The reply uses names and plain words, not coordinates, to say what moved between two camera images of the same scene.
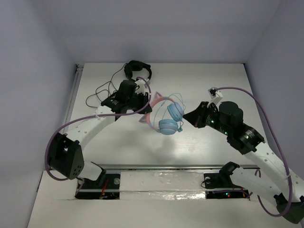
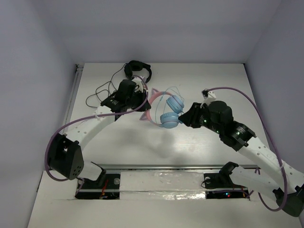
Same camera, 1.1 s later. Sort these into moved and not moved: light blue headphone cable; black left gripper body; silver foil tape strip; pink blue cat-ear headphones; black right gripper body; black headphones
Moved: pink blue cat-ear headphones; light blue headphone cable
Not moved: silver foil tape strip; black headphones; black left gripper body; black right gripper body
